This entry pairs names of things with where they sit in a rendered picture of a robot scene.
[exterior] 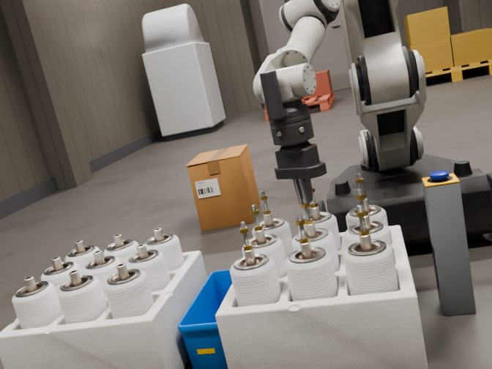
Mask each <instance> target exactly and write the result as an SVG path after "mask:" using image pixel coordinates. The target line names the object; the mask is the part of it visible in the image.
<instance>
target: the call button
mask: <svg viewBox="0 0 492 369"><path fill-rule="evenodd" d="M448 176H449V172H448V171H434V172H432V173H430V178H431V179H432V180H433V181H436V182H437V181H443V180H446V179H447V177H448Z"/></svg>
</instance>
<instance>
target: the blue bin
mask: <svg viewBox="0 0 492 369"><path fill-rule="evenodd" d="M231 285H232V280H231V273H230V269H226V270H220V271H215V272H212V273H211V274H210V275H209V277H208V278H207V280H206V282H205V283H204V284H203V286H202V288H201V290H200V291H199V292H198V294H197V295H196V297H195V299H194V300H193V302H192V303H191V305H190V306H189V308H188V309H187V311H186V313H185V314H184V315H183V317H182V319H181V321H180V322H179V323H178V329H179V331H180V332H181V333H182V337H183V339H184V343H185V345H186V348H187V353H188V355H189V358H190V361H191V364H192V366H193V369H228V366H227V362H226V357H225V354H224V350H223V345H222V342H221V339H220V333H219V330H218V327H217V321H216V318H215V315H216V313H217V311H218V309H220V305H221V303H222V302H223V300H224V298H225V296H226V294H227V292H228V290H229V289H230V287H231Z"/></svg>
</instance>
